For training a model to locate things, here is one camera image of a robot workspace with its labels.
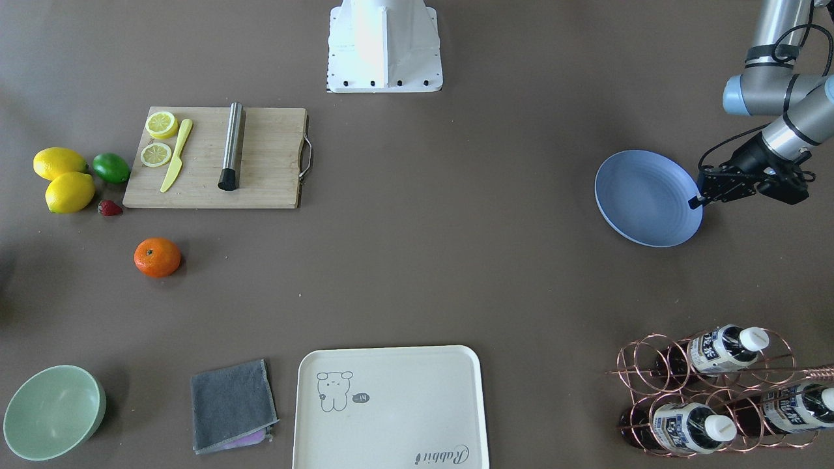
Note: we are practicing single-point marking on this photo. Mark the tea bottle back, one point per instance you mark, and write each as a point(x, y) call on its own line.
point(708, 355)
point(795, 409)

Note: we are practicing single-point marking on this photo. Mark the green lime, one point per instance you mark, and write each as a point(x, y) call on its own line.
point(111, 168)

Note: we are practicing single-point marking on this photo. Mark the lemon half lower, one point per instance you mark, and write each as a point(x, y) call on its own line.
point(161, 125)

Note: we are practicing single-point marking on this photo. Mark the grey folded cloth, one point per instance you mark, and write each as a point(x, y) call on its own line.
point(232, 407)

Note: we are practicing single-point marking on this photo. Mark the steel muddler black tip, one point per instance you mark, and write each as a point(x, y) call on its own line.
point(229, 178)

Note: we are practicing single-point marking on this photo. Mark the tea bottle front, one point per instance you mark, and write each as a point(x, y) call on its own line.
point(682, 429)

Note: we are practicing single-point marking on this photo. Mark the blue round plate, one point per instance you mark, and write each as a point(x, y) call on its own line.
point(645, 197)

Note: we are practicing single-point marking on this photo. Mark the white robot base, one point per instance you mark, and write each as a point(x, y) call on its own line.
point(384, 47)

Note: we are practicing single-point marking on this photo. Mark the red strawberry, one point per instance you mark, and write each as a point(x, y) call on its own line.
point(109, 208)

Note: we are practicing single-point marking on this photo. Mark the cream rabbit tray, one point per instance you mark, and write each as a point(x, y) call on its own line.
point(392, 407)

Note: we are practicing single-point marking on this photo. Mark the yellow lemon lower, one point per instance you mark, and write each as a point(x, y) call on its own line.
point(52, 162)

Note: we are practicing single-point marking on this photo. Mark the orange fruit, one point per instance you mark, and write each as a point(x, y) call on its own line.
point(157, 257)

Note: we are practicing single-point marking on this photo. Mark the yellow lemon upper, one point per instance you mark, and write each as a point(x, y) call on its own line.
point(70, 192)

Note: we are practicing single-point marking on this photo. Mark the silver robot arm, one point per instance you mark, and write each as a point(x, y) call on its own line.
point(802, 104)

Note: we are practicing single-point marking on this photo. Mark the yellow plastic knife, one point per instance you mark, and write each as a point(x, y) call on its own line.
point(175, 164)

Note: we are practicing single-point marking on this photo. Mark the tea bottle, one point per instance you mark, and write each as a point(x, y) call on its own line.
point(682, 429)
point(795, 409)
point(708, 355)

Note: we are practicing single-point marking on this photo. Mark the wooden cutting board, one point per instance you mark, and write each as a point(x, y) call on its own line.
point(270, 162)

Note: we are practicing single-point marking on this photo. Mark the yellow lemon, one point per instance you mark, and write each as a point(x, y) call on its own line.
point(70, 192)
point(52, 162)

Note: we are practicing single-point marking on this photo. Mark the green bowl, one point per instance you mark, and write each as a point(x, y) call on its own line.
point(54, 412)

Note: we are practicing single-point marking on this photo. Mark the copper wire bottle rack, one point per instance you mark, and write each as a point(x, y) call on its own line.
point(775, 368)

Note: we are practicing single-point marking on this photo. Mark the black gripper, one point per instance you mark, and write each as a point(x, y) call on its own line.
point(748, 156)

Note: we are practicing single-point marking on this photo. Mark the lemon slice upper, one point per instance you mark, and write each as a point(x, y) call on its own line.
point(156, 155)

